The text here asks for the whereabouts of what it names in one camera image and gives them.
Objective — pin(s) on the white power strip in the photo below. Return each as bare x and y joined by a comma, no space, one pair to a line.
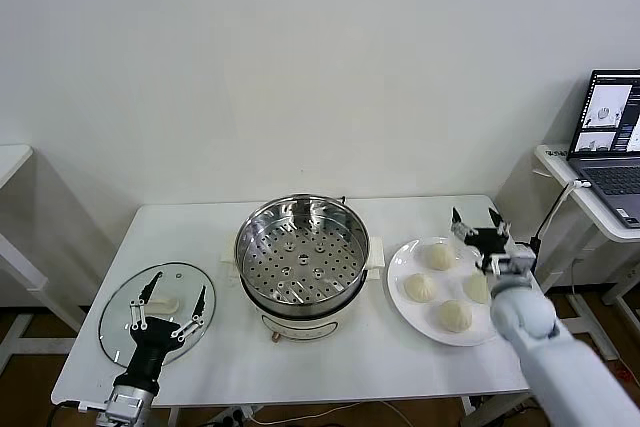
232,414

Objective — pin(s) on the white steamed baozi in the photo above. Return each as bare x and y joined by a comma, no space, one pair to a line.
454,316
439,256
419,288
475,289

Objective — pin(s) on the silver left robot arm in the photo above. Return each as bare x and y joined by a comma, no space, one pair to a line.
127,404

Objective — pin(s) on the angled white table leg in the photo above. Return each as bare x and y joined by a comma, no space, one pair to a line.
472,404

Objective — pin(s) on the white round plate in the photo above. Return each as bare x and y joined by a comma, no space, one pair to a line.
400,272

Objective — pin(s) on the white laptop side table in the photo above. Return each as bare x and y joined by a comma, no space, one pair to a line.
555,162

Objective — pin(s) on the perforated stainless steamer basket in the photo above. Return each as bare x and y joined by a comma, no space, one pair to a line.
260,247

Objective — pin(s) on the straight white table leg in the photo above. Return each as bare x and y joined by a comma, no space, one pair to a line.
174,417

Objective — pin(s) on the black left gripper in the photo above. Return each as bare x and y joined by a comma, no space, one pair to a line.
150,342

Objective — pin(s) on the white empty side table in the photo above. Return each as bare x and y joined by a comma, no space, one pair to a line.
15,159

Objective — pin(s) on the black clamp post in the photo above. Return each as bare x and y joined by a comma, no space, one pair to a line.
537,242

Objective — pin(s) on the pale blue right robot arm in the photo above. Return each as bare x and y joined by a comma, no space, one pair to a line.
520,317

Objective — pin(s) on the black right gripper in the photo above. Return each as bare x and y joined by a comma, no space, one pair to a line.
489,242

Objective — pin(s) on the grey open laptop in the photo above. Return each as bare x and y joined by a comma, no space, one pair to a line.
610,182

